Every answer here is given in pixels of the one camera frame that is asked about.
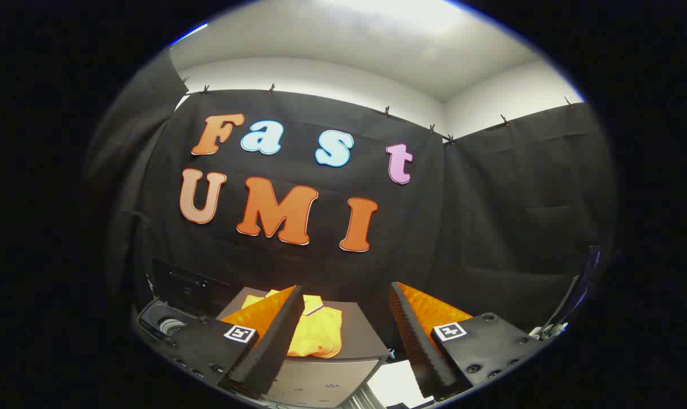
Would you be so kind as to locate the black backdrop cloth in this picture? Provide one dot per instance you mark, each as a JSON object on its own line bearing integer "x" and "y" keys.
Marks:
{"x": 462, "y": 227}

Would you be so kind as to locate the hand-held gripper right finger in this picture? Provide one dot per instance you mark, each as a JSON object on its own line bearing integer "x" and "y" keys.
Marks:
{"x": 420, "y": 346}

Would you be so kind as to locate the small grey washing machine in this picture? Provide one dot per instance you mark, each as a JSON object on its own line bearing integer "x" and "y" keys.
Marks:
{"x": 187, "y": 289}

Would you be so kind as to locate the yellow polo shirt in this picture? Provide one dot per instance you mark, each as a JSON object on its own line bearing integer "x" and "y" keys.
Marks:
{"x": 319, "y": 332}

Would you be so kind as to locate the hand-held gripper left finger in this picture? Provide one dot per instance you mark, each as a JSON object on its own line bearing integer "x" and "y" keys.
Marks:
{"x": 275, "y": 341}

